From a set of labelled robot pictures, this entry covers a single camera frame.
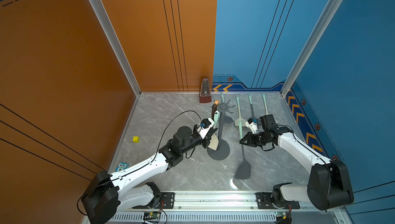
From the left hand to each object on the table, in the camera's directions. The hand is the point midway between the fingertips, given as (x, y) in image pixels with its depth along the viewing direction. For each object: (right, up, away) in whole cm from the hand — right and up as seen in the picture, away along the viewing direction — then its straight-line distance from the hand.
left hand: (215, 125), depth 72 cm
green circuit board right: (+31, -42, 0) cm, 53 cm away
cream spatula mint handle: (+40, +11, +40) cm, 58 cm away
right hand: (+15, -10, +11) cm, 22 cm away
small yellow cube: (-46, -11, +20) cm, 52 cm away
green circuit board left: (-30, -42, 0) cm, 52 cm away
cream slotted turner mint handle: (0, -10, +5) cm, 11 cm away
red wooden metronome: (-4, +17, +38) cm, 42 cm away
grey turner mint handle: (+30, +15, +44) cm, 55 cm away
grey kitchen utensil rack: (+6, -17, +19) cm, 27 cm away
